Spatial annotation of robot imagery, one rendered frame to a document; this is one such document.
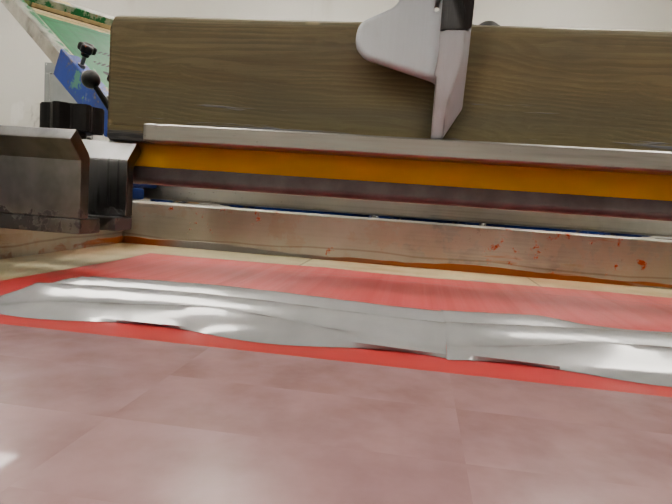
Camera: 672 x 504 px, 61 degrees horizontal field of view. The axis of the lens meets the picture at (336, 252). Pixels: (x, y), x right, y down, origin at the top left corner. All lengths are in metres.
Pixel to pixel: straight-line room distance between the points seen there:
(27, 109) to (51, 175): 5.22
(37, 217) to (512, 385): 0.25
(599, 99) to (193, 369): 0.26
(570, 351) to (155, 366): 0.13
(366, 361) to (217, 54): 0.23
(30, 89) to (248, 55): 5.22
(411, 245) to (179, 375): 0.31
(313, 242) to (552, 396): 0.31
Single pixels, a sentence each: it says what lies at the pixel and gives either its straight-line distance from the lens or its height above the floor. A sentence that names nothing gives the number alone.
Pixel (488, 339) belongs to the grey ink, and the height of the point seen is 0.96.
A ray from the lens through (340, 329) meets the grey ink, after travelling 0.20.
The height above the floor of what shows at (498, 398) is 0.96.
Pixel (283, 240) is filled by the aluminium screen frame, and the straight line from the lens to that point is 0.45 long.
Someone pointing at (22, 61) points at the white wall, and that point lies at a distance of 5.63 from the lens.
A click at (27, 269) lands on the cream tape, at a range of 0.35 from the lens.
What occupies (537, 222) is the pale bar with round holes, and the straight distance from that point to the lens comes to 0.52.
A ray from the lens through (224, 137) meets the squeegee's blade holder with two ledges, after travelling 0.33.
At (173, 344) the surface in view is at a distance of 0.19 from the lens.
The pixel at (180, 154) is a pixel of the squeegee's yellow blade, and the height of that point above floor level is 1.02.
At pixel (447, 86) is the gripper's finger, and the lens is 0.31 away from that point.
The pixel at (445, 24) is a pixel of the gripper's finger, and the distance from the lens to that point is 0.31.
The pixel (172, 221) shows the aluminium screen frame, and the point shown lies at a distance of 0.48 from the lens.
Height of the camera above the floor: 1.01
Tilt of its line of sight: 6 degrees down
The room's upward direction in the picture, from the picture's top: 4 degrees clockwise
